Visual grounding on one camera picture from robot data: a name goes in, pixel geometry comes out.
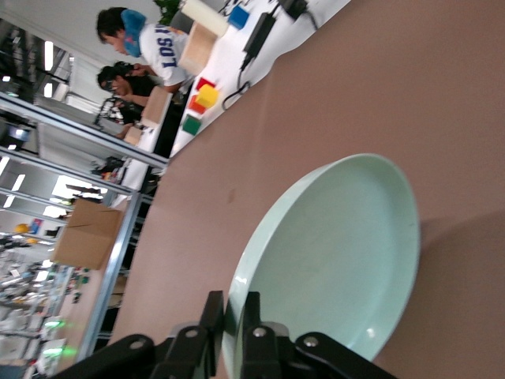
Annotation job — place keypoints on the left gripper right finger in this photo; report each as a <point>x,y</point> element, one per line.
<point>272,355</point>

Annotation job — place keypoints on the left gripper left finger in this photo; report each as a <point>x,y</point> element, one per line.
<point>185,355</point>

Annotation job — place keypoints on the pale green plate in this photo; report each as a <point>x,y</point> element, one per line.
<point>335,252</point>

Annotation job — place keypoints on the brown cardboard box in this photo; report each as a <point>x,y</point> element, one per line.
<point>88,235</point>

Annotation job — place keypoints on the yellow hard hat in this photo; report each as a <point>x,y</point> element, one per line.
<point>21,228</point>

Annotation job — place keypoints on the light plywood box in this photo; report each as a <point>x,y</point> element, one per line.
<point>133,136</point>
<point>158,106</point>
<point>199,49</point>

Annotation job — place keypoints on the green block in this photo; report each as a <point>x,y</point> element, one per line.
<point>192,125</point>

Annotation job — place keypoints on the orange block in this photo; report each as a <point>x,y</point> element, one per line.
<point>195,106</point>

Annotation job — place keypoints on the yellow block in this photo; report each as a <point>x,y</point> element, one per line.
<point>208,96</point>

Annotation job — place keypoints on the person in black shirt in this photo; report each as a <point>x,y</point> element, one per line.
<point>132,88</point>

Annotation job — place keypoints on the red block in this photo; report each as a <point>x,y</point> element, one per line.
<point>204,82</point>

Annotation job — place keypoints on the person in white shirt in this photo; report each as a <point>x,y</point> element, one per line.
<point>161,47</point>

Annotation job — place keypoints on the black power adapter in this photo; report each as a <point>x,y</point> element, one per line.
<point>258,33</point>
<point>294,8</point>

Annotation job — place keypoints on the blue block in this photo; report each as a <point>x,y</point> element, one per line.
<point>238,16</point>

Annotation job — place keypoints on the green plant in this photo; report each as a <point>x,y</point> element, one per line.
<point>167,10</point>

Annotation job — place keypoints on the aluminium frame post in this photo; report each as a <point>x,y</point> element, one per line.
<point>114,260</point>

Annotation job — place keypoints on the aluminium frame beam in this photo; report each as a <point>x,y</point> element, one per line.
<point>79,126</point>

